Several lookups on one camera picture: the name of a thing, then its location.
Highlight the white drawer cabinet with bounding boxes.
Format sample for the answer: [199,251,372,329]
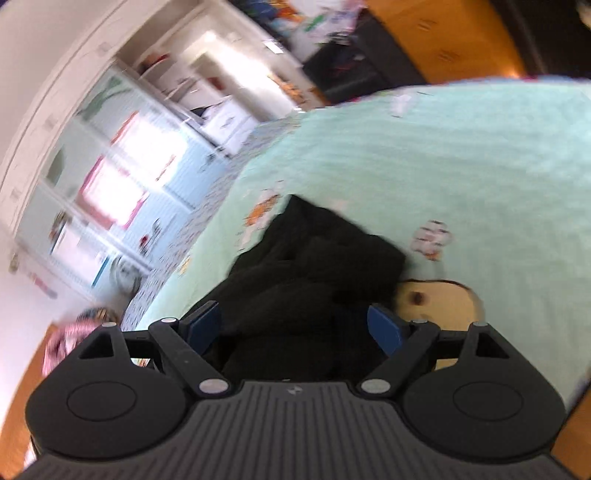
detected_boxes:
[185,46,278,155]

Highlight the electric fan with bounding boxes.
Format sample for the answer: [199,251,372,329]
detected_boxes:
[111,256,144,296]

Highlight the wooden desk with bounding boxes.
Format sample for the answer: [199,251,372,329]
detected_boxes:
[365,0,527,84]

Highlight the colourful wall poster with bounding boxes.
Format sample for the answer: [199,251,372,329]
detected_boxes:
[240,0,365,61]

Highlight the black chair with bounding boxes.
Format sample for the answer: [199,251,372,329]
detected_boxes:
[302,18,430,104]

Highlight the black pants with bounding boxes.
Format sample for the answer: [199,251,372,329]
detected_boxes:
[185,194,407,384]

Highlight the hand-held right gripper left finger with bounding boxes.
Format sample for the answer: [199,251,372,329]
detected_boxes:
[78,301,232,400]

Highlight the mint quilted bedspread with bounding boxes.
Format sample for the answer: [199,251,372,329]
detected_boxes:
[139,78,591,402]

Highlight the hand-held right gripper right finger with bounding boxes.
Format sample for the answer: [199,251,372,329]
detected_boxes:
[361,304,512,400]

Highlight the pink floral cloth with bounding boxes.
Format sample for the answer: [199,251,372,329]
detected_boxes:
[41,307,118,374]

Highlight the white sliding door wardrobe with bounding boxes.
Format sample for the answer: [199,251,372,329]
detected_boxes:
[0,9,259,296]

